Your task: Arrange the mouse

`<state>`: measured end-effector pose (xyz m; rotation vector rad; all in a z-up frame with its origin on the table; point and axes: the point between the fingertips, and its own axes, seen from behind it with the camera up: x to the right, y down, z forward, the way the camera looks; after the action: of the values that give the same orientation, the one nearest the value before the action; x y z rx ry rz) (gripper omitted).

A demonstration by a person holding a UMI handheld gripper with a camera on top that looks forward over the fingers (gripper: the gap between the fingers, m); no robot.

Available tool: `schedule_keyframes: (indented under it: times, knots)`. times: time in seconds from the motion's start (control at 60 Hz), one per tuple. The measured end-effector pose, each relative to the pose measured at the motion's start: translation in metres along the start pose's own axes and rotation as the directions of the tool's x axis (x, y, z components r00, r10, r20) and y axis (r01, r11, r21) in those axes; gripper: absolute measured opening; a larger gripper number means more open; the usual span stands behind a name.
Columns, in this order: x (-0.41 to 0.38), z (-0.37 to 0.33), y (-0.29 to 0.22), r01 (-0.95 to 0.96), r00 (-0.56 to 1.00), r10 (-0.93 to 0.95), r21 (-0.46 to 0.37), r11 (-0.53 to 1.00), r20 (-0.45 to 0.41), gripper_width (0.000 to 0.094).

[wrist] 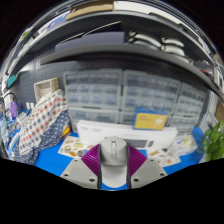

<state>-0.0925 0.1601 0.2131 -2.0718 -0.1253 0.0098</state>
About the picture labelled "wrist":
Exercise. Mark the dark metal shelf unit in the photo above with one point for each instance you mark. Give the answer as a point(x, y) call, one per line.
point(113, 50)

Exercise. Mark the white keyboard box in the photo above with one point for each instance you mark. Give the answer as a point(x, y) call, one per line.
point(93, 130)

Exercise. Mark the white woven basket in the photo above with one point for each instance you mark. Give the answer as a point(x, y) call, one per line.
point(45, 88)

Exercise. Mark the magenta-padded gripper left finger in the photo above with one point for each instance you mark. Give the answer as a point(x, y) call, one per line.
point(80, 171)

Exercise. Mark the food sticker sheet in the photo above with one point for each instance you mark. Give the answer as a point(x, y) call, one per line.
point(75, 146)

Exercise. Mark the white disposable glove box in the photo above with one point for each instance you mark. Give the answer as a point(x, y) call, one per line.
point(185, 144)

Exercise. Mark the green potted plant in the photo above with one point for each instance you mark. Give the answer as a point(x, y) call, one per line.
point(215, 143)

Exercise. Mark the navy polka dot cloth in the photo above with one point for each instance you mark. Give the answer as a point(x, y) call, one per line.
point(50, 136)

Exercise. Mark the yellow and blue box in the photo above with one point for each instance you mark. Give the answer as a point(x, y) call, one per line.
point(150, 120)

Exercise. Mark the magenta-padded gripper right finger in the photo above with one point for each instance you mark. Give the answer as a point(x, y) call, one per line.
point(148, 171)

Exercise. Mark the checkered red blue cloth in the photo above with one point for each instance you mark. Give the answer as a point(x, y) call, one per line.
point(38, 120)

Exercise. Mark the grey computer mouse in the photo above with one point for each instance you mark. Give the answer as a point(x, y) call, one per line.
point(114, 160)

